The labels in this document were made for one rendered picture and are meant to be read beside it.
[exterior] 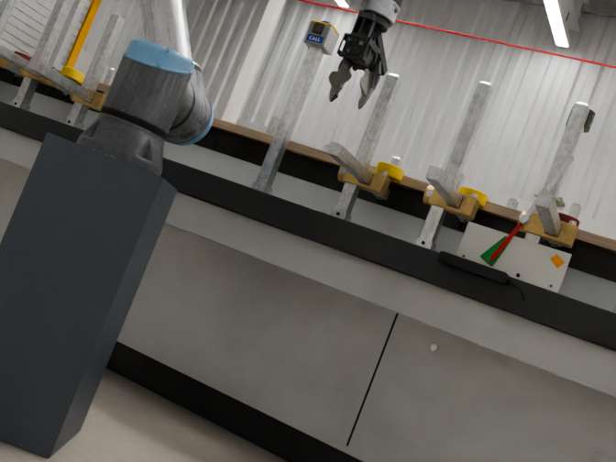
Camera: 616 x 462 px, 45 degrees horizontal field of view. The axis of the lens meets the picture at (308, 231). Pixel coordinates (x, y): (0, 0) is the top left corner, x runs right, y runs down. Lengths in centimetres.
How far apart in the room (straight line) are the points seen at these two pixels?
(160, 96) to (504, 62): 876
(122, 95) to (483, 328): 101
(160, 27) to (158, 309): 99
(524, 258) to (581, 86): 808
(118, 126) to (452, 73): 885
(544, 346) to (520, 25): 870
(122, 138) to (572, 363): 114
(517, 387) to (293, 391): 64
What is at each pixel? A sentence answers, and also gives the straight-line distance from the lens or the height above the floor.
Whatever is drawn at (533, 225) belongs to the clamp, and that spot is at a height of 84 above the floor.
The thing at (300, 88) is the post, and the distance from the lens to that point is 219.
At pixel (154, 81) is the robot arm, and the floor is 79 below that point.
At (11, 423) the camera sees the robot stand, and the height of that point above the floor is 4.
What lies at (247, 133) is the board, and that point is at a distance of 243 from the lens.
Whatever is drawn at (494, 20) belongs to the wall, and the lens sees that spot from 1049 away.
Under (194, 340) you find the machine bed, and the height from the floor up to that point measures 21.
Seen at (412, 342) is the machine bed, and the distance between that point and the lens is 215.
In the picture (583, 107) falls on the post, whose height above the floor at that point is 116.
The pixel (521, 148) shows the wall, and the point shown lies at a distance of 970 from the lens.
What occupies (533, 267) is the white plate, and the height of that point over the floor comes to 74.
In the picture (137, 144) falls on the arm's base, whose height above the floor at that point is 65.
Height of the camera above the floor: 51
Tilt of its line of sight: 4 degrees up
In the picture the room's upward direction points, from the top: 21 degrees clockwise
